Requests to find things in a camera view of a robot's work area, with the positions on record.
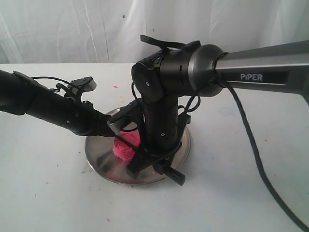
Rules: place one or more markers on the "black knife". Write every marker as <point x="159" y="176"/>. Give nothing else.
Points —
<point x="147" y="175"/>

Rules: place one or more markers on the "pink play dough lump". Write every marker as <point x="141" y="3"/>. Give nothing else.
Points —
<point x="123" y="151"/>

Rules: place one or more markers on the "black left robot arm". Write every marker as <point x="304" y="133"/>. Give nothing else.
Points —
<point x="17" y="90"/>

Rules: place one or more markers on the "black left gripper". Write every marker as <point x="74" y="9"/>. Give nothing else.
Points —
<point x="75" y="116"/>

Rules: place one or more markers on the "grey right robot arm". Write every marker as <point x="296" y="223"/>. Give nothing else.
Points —
<point x="200" y="71"/>

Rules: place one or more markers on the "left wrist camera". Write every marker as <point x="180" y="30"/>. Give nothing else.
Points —
<point x="85" y="84"/>

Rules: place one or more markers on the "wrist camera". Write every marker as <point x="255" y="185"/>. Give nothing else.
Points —
<point x="123" y="116"/>
<point x="85" y="84"/>

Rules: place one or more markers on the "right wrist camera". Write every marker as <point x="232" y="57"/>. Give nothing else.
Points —
<point x="123" y="116"/>

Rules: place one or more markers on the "round steel plate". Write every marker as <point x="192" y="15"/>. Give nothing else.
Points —
<point x="98" y="151"/>

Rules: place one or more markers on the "white backdrop curtain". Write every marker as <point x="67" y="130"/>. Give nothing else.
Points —
<point x="108" y="31"/>

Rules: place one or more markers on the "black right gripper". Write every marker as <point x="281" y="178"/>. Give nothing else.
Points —
<point x="161" y="131"/>

